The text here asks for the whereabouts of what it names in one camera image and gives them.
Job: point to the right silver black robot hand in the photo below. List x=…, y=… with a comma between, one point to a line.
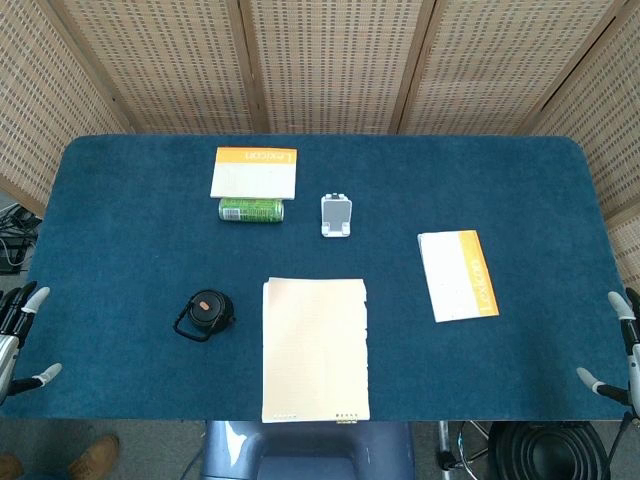
x=633, y=350

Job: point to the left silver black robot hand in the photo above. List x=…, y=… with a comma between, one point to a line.
x=9, y=345

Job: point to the black round container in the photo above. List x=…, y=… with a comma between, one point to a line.
x=207, y=310

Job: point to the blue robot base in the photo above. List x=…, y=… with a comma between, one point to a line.
x=300, y=450

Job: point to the brown leather shoe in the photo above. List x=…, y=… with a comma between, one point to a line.
x=95, y=457
x=9, y=467

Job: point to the blue felt table cover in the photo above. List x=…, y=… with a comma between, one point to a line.
x=125, y=250

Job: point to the red-scribbled orange white Lexicon notebook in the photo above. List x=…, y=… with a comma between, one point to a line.
x=452, y=277

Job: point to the metal stand leg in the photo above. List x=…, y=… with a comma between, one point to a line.
x=444, y=445

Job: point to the woven bamboo screen panel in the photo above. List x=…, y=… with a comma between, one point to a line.
x=335, y=60
x=35, y=100
x=500, y=60
x=610, y=110
x=160, y=60

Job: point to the green drink can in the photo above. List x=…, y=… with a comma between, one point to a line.
x=252, y=211

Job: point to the clean orange white Lexicon notebook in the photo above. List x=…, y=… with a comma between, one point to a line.
x=255, y=177

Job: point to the cream lined paper pad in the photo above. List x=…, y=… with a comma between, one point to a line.
x=315, y=350

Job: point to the white grey phone stand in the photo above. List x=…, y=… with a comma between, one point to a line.
x=336, y=212

